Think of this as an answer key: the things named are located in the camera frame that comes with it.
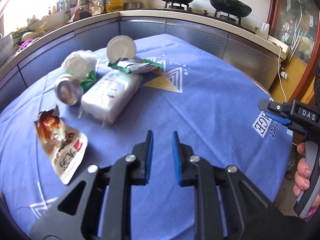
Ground white brown snack wrapper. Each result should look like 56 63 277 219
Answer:
34 106 88 185

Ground white tissue pack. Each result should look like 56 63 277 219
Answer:
79 70 143 126

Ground green aluminium can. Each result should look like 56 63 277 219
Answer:
54 70 97 106

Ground green white snack wrapper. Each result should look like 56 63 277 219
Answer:
108 57 163 74

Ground white plastic bag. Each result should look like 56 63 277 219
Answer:
61 50 97 82

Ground white paper cup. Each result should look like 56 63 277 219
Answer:
106 35 137 63

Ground blue kitchen counter cabinets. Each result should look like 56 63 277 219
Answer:
1 15 277 109

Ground person's right hand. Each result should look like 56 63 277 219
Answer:
293 142 319 208

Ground glass door wooden cabinet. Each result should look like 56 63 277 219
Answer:
268 0 319 103

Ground gas stove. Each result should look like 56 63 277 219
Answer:
152 1 256 34

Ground black lidded wok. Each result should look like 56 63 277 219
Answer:
209 0 252 18

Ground white plastic jug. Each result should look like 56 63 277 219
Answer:
89 0 104 16

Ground white charging cable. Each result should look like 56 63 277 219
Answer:
268 37 288 103

